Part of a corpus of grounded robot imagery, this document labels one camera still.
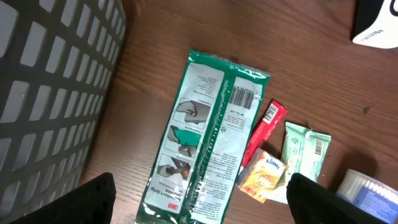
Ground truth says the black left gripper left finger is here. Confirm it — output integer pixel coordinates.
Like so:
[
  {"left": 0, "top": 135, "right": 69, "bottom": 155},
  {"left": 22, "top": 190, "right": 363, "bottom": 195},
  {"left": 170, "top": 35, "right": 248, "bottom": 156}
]
[{"left": 12, "top": 172, "right": 116, "bottom": 224}]

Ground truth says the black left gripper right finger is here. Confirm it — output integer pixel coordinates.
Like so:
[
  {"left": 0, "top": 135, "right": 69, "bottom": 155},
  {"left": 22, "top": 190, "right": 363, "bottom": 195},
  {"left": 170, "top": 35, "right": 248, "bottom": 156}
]
[{"left": 287, "top": 173, "right": 384, "bottom": 224}]

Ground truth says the mint green wipes pack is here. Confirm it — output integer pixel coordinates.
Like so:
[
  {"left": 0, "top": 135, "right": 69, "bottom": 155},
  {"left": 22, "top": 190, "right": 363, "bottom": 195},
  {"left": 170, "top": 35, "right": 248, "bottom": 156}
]
[{"left": 269, "top": 121, "right": 331, "bottom": 204}]

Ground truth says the orange Kleenex tissue pack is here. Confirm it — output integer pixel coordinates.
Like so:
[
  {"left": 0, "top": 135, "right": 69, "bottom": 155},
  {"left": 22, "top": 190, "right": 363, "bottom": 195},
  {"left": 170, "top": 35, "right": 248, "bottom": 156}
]
[{"left": 236, "top": 148, "right": 287, "bottom": 203}]

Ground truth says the white blue cotton swab tub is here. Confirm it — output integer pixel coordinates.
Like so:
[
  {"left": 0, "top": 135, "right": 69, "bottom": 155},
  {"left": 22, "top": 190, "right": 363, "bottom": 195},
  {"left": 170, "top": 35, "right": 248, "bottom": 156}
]
[{"left": 336, "top": 169, "right": 397, "bottom": 223}]

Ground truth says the red narrow packet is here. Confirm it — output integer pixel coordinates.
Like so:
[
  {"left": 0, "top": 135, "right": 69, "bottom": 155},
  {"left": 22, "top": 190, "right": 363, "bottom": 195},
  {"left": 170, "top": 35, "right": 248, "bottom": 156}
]
[{"left": 239, "top": 100, "right": 287, "bottom": 174}]

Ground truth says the green white 3M glove package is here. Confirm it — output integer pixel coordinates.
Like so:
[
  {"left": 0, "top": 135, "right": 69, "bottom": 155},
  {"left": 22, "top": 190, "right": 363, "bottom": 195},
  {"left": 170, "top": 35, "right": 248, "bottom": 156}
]
[{"left": 136, "top": 50, "right": 271, "bottom": 223}]

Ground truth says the grey plastic mesh basket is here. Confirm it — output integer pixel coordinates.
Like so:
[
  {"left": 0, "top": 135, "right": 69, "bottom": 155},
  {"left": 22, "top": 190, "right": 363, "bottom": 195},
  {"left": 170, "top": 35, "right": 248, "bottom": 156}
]
[{"left": 1, "top": 0, "right": 126, "bottom": 223}]

